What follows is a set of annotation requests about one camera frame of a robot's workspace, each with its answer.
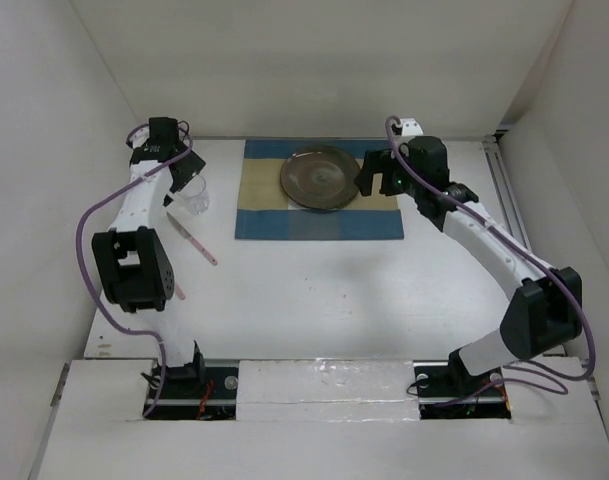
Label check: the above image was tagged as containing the aluminium rail right side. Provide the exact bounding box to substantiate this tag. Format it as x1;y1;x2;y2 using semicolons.
483;124;600;403

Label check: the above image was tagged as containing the blue beige cloth placemat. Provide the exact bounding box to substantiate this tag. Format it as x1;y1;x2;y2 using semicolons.
235;139;404;241

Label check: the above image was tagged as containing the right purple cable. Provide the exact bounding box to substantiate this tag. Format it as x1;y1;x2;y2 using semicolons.
384;115;598;409

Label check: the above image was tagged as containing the pink handled fork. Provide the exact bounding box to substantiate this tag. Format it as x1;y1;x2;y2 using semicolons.
174;283;186;300

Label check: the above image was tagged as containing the purple cable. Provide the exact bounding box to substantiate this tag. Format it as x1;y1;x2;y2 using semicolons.
384;115;598;409
76;124;193;417

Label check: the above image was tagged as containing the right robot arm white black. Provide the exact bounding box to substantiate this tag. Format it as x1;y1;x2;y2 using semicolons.
355;136;583;394

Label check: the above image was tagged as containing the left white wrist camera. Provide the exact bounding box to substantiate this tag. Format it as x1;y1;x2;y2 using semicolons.
125;124;150;150

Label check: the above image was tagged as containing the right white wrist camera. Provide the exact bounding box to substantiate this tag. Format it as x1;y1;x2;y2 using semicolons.
393;117;424;137

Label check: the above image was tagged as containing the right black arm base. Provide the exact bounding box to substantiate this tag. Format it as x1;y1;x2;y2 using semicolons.
406;362;511;420

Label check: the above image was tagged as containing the pink handled knife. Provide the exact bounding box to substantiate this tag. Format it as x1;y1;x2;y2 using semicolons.
166;213;218;266

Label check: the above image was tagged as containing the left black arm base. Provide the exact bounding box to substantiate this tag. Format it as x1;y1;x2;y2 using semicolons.
142;360;240;421

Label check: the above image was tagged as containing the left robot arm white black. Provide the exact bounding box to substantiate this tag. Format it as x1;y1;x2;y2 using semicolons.
91;117;207;397

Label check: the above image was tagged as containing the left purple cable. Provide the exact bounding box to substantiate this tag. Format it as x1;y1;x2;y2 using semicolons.
76;124;193;417

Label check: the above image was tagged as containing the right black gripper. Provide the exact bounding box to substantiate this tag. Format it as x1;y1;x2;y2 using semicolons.
355;148;425;199

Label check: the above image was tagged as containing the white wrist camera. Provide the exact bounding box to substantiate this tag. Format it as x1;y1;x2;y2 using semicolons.
393;117;424;137
125;124;150;150

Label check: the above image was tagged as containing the dark olive round plate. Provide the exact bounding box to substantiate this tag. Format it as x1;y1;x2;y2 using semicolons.
280;145;360;210

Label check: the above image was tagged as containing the clear plastic cup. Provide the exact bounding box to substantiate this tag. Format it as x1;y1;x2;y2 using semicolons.
173;175;210;215

